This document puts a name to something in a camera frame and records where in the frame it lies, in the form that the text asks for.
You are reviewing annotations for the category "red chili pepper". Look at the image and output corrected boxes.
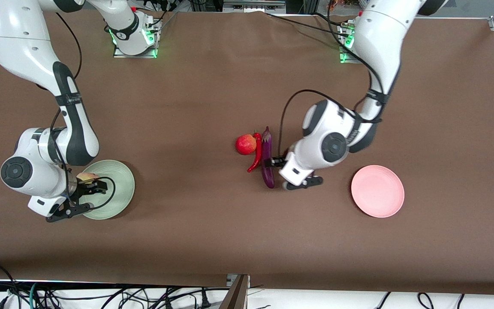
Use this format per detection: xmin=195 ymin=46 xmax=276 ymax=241
xmin=247 ymin=133 xmax=262 ymax=173

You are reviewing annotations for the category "purple eggplant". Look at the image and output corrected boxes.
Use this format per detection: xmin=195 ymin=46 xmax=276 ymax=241
xmin=261 ymin=126 xmax=276 ymax=189

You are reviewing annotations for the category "red apple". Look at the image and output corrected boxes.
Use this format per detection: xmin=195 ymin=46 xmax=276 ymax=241
xmin=235 ymin=134 xmax=257 ymax=155

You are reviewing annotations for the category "green round plate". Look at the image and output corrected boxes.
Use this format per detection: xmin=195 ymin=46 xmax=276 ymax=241
xmin=80 ymin=160 xmax=136 ymax=220

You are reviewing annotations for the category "pink round plate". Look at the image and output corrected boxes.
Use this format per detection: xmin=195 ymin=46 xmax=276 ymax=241
xmin=351 ymin=165 xmax=405 ymax=218

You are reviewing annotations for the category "brown table cloth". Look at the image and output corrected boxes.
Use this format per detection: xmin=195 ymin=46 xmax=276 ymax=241
xmin=0 ymin=8 xmax=494 ymax=297

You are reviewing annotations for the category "colourful toy pile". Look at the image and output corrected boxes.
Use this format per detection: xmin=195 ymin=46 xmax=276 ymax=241
xmin=326 ymin=0 xmax=359 ymax=12

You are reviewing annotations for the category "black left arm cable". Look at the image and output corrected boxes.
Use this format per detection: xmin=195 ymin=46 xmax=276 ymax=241
xmin=278 ymin=0 xmax=387 ymax=166

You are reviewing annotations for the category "teal cable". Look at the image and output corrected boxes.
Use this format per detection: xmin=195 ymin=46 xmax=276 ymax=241
xmin=27 ymin=282 xmax=39 ymax=309

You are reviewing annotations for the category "white metal bracket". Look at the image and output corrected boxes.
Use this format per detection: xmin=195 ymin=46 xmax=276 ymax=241
xmin=226 ymin=274 xmax=251 ymax=287

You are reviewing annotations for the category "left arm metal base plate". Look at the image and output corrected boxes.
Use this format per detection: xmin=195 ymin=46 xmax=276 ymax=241
xmin=339 ymin=21 xmax=361 ymax=64

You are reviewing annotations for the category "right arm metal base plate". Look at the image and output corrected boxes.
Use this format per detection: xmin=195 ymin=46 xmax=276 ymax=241
xmin=113 ymin=16 xmax=162 ymax=59

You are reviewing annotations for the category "grey metal post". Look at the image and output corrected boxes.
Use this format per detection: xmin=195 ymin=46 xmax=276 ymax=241
xmin=219 ymin=275 xmax=250 ymax=309

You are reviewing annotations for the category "long black table cable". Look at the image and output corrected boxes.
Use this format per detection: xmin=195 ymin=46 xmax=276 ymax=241
xmin=264 ymin=12 xmax=346 ymax=37

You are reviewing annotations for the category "black cable with plug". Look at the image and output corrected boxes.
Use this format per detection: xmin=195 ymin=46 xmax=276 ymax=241
xmin=161 ymin=287 xmax=211 ymax=309

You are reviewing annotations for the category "short black table cable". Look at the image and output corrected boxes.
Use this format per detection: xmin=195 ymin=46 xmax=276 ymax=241
xmin=311 ymin=12 xmax=355 ymax=28

